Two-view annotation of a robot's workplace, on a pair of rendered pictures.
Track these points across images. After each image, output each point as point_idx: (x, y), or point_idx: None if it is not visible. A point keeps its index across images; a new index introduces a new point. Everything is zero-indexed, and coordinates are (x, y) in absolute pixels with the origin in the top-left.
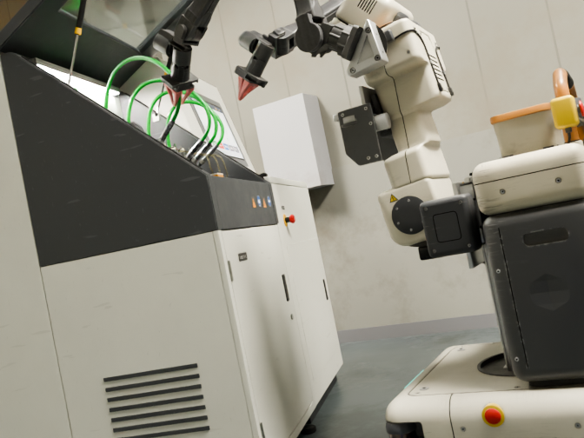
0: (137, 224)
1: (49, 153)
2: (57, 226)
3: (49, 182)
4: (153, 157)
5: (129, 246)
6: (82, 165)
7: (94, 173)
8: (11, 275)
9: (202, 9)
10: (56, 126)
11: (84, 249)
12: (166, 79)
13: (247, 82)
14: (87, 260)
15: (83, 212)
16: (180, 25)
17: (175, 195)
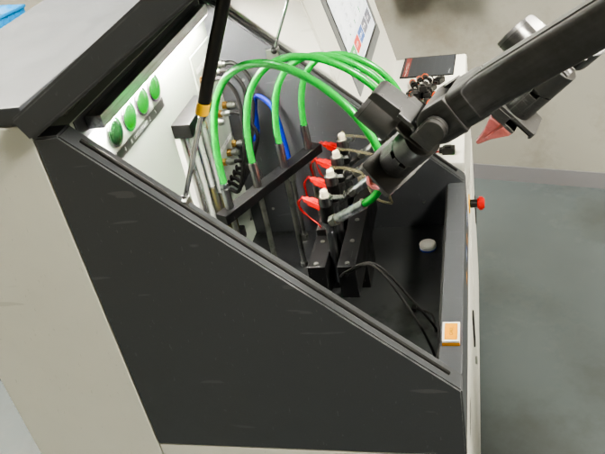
0: (327, 427)
1: (163, 313)
2: (185, 405)
3: (167, 351)
4: (363, 353)
5: (310, 448)
6: (228, 340)
7: (249, 354)
8: (112, 444)
9: (494, 106)
10: (171, 277)
11: (233, 439)
12: (374, 174)
13: (508, 133)
14: (239, 449)
15: (230, 397)
16: (437, 125)
17: (400, 405)
